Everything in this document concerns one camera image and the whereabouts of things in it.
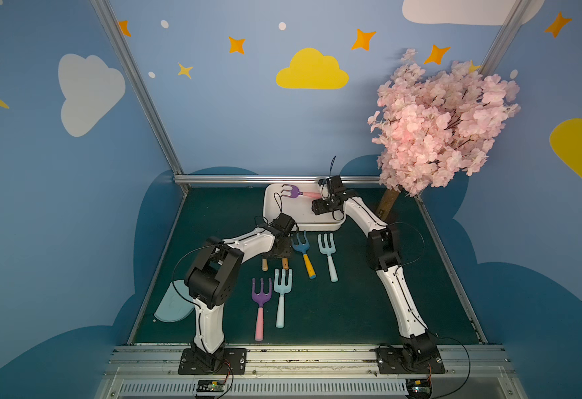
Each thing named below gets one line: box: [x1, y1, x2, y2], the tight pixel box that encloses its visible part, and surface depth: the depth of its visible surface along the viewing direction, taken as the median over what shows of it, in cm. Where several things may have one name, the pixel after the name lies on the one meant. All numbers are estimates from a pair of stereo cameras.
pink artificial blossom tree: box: [367, 49, 522, 222], surface depth 68 cm
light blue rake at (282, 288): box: [273, 268, 293, 329], surface depth 91 cm
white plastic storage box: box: [262, 182, 346, 232], surface depth 113 cm
